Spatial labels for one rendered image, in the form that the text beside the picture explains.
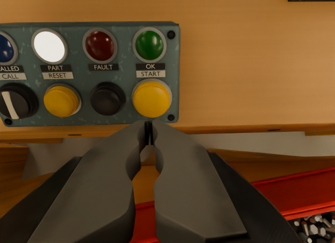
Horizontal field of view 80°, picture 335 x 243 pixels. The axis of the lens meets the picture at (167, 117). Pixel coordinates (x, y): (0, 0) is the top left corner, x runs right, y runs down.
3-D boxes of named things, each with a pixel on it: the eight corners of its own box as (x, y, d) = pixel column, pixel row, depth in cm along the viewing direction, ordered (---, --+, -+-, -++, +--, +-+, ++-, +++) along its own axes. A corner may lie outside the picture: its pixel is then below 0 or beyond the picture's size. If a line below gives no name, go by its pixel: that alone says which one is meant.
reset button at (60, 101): (82, 112, 17) (77, 119, 16) (53, 113, 17) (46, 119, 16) (76, 84, 16) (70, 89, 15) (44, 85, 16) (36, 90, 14)
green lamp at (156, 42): (165, 61, 15) (165, 53, 14) (135, 61, 15) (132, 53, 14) (164, 38, 15) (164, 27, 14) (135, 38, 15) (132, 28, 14)
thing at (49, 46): (70, 62, 15) (60, 54, 13) (40, 63, 15) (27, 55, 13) (71, 39, 15) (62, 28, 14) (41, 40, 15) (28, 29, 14)
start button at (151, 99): (169, 112, 17) (170, 119, 16) (135, 113, 17) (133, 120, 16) (169, 79, 16) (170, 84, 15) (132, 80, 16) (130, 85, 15)
